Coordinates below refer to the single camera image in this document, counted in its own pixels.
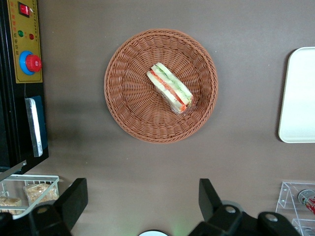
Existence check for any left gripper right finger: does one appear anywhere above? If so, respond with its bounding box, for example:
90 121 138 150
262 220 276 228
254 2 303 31
188 178 261 236

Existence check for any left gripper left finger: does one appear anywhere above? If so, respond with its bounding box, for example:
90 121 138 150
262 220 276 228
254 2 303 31
28 178 89 236

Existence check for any triangle sandwich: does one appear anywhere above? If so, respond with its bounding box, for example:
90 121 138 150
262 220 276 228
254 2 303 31
146 62 195 114

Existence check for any brown round wicker basket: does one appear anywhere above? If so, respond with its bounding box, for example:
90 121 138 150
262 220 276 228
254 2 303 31
103 29 219 144

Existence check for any cream plastic tray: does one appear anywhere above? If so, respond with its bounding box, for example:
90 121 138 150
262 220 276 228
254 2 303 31
278 46 315 144

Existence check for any rice cracker snack packet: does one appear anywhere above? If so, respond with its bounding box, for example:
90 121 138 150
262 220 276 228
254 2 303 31
0 196 22 216
23 183 60 206

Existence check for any clear acrylic bottle rack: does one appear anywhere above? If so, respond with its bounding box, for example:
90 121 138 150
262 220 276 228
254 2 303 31
275 181 315 236

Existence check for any black machine with yellow panel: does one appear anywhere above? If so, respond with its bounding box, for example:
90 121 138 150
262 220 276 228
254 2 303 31
0 0 49 173

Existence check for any white wire rack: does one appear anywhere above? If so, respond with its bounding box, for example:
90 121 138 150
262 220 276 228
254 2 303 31
0 174 61 220

